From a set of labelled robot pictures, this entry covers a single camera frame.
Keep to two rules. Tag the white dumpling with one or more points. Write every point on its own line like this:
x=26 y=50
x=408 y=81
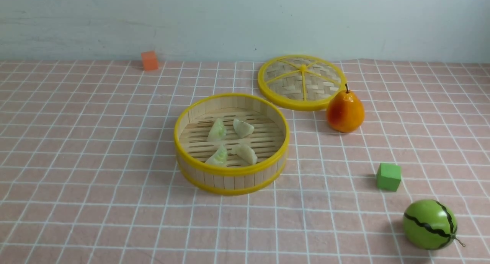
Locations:
x=245 y=152
x=242 y=128

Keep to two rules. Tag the green dumpling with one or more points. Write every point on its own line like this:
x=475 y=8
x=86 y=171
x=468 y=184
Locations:
x=219 y=158
x=217 y=132

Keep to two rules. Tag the bamboo steamer tray yellow rim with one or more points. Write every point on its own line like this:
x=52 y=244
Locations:
x=270 y=141

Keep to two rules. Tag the woven bamboo steamer lid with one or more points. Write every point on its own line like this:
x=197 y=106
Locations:
x=299 y=82

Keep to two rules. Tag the orange toy pear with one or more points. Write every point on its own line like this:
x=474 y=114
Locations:
x=345 y=112

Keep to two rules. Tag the orange cube block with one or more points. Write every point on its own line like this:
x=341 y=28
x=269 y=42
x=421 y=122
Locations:
x=149 y=61

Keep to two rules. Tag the green cube block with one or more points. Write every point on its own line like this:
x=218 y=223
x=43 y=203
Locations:
x=388 y=176

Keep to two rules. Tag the green toy watermelon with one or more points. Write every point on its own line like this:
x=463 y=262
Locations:
x=430 y=225

